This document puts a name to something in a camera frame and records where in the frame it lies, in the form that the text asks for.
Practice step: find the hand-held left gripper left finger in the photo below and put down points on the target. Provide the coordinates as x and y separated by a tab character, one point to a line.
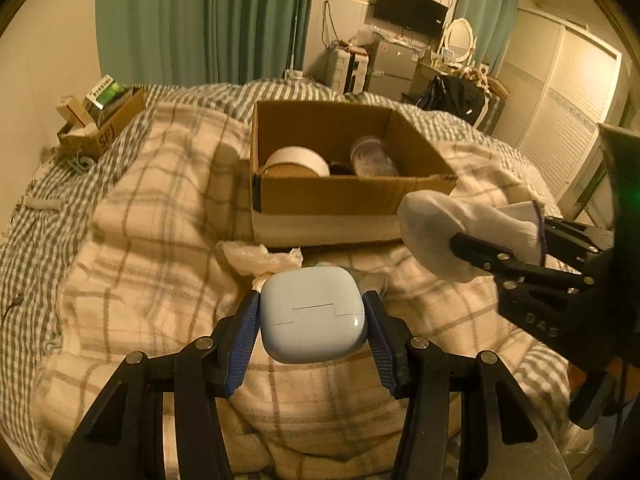
244	347

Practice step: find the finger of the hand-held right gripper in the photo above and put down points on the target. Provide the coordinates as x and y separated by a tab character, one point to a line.
575	237
500	259

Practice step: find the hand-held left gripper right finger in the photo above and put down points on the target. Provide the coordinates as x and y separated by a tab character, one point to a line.
381	352

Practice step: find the light blue earbud case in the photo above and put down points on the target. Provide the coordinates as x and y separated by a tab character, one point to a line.
312	315

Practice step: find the white sock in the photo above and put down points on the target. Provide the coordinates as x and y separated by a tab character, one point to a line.
430	225

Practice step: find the large cardboard box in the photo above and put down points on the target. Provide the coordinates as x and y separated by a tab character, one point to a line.
325	200

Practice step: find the crumpled white plastic wrap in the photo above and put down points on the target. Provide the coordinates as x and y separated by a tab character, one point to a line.
250	257

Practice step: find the white wardrobe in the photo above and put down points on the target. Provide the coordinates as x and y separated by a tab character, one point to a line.
565	110

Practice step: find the cream plaid blanket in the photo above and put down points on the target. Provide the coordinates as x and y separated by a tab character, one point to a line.
160	240

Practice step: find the clear plastic jar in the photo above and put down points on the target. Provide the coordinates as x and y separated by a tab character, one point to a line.
372	157

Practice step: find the black backpack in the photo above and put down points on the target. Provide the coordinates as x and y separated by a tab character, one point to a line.
455	97

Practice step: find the white tape roll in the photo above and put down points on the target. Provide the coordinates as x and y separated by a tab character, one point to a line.
295	162

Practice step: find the grey gingham bed sheet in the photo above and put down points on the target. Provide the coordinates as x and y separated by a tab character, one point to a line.
60	240

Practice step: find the silver mini fridge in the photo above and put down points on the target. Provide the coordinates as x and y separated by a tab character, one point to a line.
392	67

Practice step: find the white oval mirror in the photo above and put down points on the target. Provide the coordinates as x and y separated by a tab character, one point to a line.
457	37

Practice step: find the green curtain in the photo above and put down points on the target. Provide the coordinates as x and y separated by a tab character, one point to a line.
200	20
487	10

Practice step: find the small cardboard box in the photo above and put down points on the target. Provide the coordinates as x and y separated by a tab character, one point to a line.
112	127

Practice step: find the green printed carton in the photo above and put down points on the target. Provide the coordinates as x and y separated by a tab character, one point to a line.
106	92

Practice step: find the small beige carton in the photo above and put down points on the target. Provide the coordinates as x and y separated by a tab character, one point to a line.
75	110

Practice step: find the black wall television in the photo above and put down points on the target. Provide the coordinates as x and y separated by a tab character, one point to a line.
407	10

